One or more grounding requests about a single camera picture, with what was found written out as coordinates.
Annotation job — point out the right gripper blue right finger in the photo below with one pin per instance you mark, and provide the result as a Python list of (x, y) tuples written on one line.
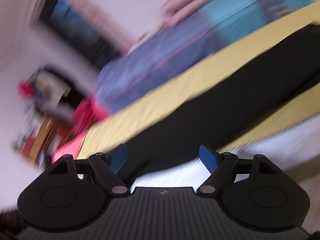
[(210, 158)]

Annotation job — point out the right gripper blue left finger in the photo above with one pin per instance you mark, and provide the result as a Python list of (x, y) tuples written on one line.
[(117, 157)]

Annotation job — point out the black pants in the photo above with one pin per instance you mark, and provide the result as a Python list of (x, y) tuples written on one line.
[(216, 117)]

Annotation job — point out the pink blanket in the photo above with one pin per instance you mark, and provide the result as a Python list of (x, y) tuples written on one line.
[(72, 147)]

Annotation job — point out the magenta ruffled fabric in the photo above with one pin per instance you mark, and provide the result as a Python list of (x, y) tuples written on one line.
[(89, 112)]

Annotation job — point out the wooden shelf rack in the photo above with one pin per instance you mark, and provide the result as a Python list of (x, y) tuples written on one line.
[(39, 143)]

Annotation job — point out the yellow white patterned bedspread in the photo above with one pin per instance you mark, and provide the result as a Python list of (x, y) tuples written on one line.
[(159, 104)]

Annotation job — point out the hanging dark clothes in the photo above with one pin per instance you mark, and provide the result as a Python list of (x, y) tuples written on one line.
[(53, 92)]

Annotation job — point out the blue plaid bed sheet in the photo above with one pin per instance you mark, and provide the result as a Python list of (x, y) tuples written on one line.
[(172, 51)]

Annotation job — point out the dark window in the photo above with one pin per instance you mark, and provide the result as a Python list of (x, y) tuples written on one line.
[(62, 19)]

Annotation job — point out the pink patterned curtain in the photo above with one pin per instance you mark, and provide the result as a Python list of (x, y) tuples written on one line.
[(104, 24)]

